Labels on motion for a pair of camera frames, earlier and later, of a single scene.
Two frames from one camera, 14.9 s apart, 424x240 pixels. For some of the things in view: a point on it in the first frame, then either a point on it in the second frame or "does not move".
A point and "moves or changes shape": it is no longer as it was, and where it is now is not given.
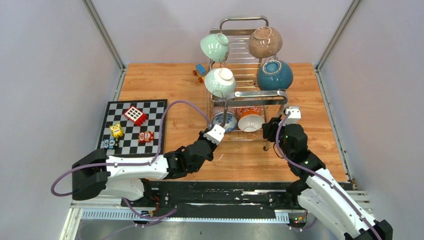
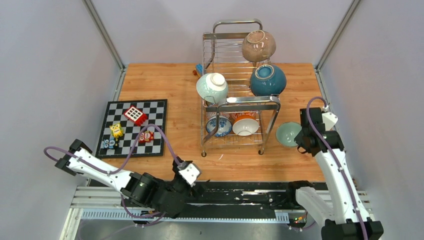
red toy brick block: x=134 y=115 does not move
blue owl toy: x=110 y=143 does not move
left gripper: x=200 y=136 -> x=197 y=193
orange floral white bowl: x=238 y=110 -> x=233 y=116
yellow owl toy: x=116 y=131 does not move
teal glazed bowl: x=274 y=75 moves or changes shape
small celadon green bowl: x=215 y=46 moves or changes shape
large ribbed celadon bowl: x=221 y=82 moves or changes shape
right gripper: x=270 y=129 -> x=298 y=139
